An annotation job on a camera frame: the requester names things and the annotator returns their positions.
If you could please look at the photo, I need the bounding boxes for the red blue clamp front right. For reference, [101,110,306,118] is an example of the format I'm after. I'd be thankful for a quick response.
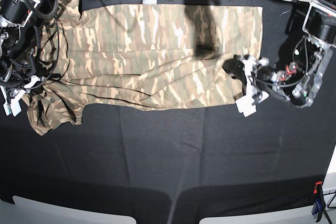
[311,181,326,222]

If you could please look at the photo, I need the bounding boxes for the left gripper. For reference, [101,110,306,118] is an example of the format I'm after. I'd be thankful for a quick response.
[223,55,269,117]

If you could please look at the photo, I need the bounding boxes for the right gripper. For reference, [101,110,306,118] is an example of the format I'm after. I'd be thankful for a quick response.
[1,76,44,116]

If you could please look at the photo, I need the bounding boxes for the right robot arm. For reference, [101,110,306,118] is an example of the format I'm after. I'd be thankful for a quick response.
[1,0,58,116]

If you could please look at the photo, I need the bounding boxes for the black table cloth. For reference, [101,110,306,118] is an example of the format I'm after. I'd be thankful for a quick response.
[1,0,335,223]

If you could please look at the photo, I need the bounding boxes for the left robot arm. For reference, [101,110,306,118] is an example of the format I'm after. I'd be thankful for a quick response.
[234,0,335,117]

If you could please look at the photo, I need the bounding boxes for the camouflage t-shirt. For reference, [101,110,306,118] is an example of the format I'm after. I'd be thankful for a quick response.
[23,0,263,135]

